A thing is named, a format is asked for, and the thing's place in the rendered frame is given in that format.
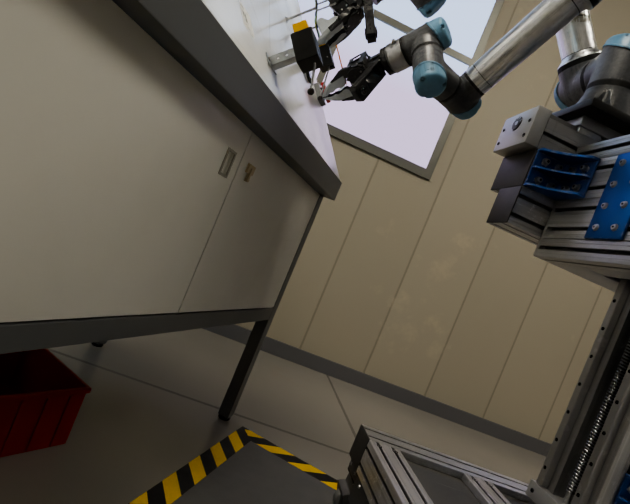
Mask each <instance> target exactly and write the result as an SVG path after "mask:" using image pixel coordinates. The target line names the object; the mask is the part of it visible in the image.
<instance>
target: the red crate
mask: <svg viewBox="0 0 630 504"><path fill-rule="evenodd" d="M91 389H92V388H91V387H90V386H89V385H87V384H86V383H85V382H84V381H83V380H82V379H81V378H80V377H78V376H77V375H76V374H75V373H74V372H73V371H72V370H71V369H69V368H68V367H67V366H66V365H65V364H64V363H63V362H62V361H60V360H59V359H58V358H57V357H56V356H55V355H54V354H53V353H51V352H50V351H49V350H48V349H47V348H46V349H38V350H31V351H23V352H15V353H8V354H0V457H5V456H10V455H14V454H19V453H24V452H29V451H33V450H38V449H43V448H48V447H52V446H57V445H62V444H65V443H66V441H67V438H68V436H69V434H70V431H71V429H72V426H73V424H74V422H75V419H76V417H77V414H78V412H79V409H80V407H81V405H82V402H83V400H84V397H85V395H86V393H90V392H91Z"/></svg>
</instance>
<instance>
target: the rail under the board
mask: <svg viewBox="0 0 630 504"><path fill-rule="evenodd" d="M112 1H113V2H114V3H115V4H117V5H118V6H119V7H120V8H121V9H122V10H123V11H124V12H125V13H126V14H127V15H128V16H129V17H130V18H131V19H133V20H134V21H135V22H136V23H137V24H138V25H139V26H140V27H141V28H142V29H143V30H144V31H145V32H146V33H148V34H149V35H150V36H151V37H152V38H153V39H154V40H155V41H156V42H157V43H158V44H159V45H160V46H161V47H162V48H164V49H165V50H166V51H167V52H168V53H169V54H170V55H171V56H172V57H173V58H174V59H175V60H176V61H177V62H178V63H180V64H181V65H182V66H183V67H184V68H185V69H186V70H187V71H188V72H189V73H190V74H191V75H192V76H193V77H195V78H196V79H197V80H198V81H199V82H200V83H201V84H202V85H203V86H204V87H205V88H206V89H207V90H208V91H209V92H211V93H212V94H213V95H214V96H215V97H216V98H217V99H218V100H219V101H220V102H221V103H222V104H223V105H224V106H225V107H227V108H228V109H229V110H230V111H231V112H232V113H233V114H234V115H235V116H236V117H237V118H238V119H239V120H240V121H241V122H243V123H244V124H245V125H246V126H247V127H248V128H249V129H250V130H251V131H252V132H253V133H254V134H255V135H256V136H258V137H259V138H260V139H261V140H262V141H263V142H264V143H265V144H266V145H267V146H268V147H269V148H270V149H271V150H272V151H274V152H275V153H276V154H277V155H278V156H279V157H280V158H281V159H282V160H283V161H284V162H285V163H286V164H287V165H288V166H290V167H291V168H292V169H293V170H294V171H295V172H296V173H297V174H298V175H299V176H300V177H301V178H302V179H303V180H305V181H306V182H307V183H308V184H309V185H310V186H311V187H312V188H313V189H314V190H315V191H316V192H317V193H319V194H321V195H322V196H323V197H325V198H328V199H331V200H333V201H334V200H335V198H336V196H337V194H338V191H339V189H340V186H341V184H342V183H341V181H340V180H339V179H338V177H337V176H336V175H335V173H334V172H333V171H332V170H331V168H330V167H329V166H328V164H327V163H326V162H325V160H324V159H323V158H322V156H321V155H320V154H319V153H318V151H317V150H316V149H315V147H314V146H313V145H312V143H311V142H310V141H309V140H308V138H307V137H306V136H305V134H304V133H303V132H302V130H301V129H300V128H299V127H298V125H297V124H296V123H295V121H294V120H293V119H292V117H291V116H290V115H289V114H288V112H287V111H286V110H285V108H284V107H283V106H282V104H281V103H280V102H279V100H278V99H277V98H276V97H275V95H274V94H273V93H272V91H271V90H270V89H269V87H268V86H267V85H266V84H265V82H264V81H263V80H262V78H261V77H260V76H259V74H258V73H257V72H256V71H255V69H254V68H253V67H252V65H251V64H250V63H249V61H248V60H247V59H246V58H245V56H244V55H243V54H242V52H241V51H240V50H239V48H238V47H237V46H236V45H235V43H234V42H233V41H232V39H231V38H230V37H229V35H228V34H227V33H226V31H225V30H224V29H223V28H222V26H221V25H220V24H219V22H218V21H217V20H216V18H215V17H214V16H213V15H212V13H211V12H210V11H209V9H208V8H207V7H206V5H205V4H204V3H203V2H202V0H112Z"/></svg>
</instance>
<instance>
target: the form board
mask: <svg viewBox="0 0 630 504"><path fill-rule="evenodd" d="M240 1H241V3H242V5H243V6H244V8H245V9H246V11H247V12H248V14H249V15H250V18H251V23H252V27H253V32H254V37H255V39H254V38H253V36H252V35H251V34H250V32H249V31H248V29H247V28H246V26H245V25H244V22H243V17H242V12H241V8H240V3H239V0H202V2H203V3H204V4H205V5H206V7H207V8H208V9H209V11H210V12H211V13H212V15H213V16H214V17H215V18H216V20H217V21H218V22H219V24H220V25H221V26H222V28H223V29H224V30H225V31H226V33H227V34H228V35H229V37H230V38H231V39H232V41H233V42H234V43H235V45H236V46H237V47H238V48H239V50H240V51H241V52H242V54H243V55H244V56H245V58H246V59H247V60H248V61H249V63H250V64H251V65H252V67H253V68H254V69H255V71H256V72H257V73H258V74H259V76H260V77H261V78H262V80H263V81H264V82H265V84H266V85H267V86H268V87H269V89H270V90H271V91H272V93H273V94H274V95H275V97H276V98H277V99H278V100H279V102H280V103H281V104H282V106H283V107H284V108H285V110H286V111H287V112H288V114H289V115H290V116H291V117H292V119H293V120H294V121H295V123H296V124H297V125H298V127H299V128H300V129H301V130H302V132H303V133H304V134H305V136H306V137H307V138H308V140H309V141H310V142H311V143H312V145H313V146H314V147H315V149H316V150H317V151H318V153H319V154H320V155H321V156H322V158H323V159H324V160H325V162H326V163H327V164H328V166H329V167H330V168H331V170H332V171H333V172H334V173H335V175H336V176H337V177H338V179H339V180H340V178H339V174H338V170H337V165H336V161H335V157H334V153H333V148H332V144H331V140H330V135H329V131H328V127H327V123H326V118H325V114H324V110H323V106H321V105H320V103H319V101H318V99H317V96H316V91H315V87H314V83H317V80H316V75H314V82H313V89H314V94H313V95H309V94H308V93H307V90H308V89H309V88H310V85H311V84H310V82H309V81H308V79H307V76H306V74H305V73H304V74H303V73H302V71H301V69H300V68H299V66H298V64H297V63H294V64H291V65H288V66H286V67H283V68H280V69H277V70H276V72H277V75H276V74H275V73H274V71H273V70H272V69H271V67H270V66H269V64H268V62H267V57H266V52H267V53H268V55H269V56H272V55H275V54H277V53H280V52H283V51H285V50H288V49H291V48H293V45H292V41H291V36H290V34H292V33H294V31H293V26H292V25H293V24H295V23H298V22H300V21H303V20H302V15H300V16H298V17H295V18H293V19H290V20H289V21H288V23H287V22H286V20H285V16H286V17H291V16H293V15H296V14H299V13H301V11H300V7H299V2H298V0H240Z"/></svg>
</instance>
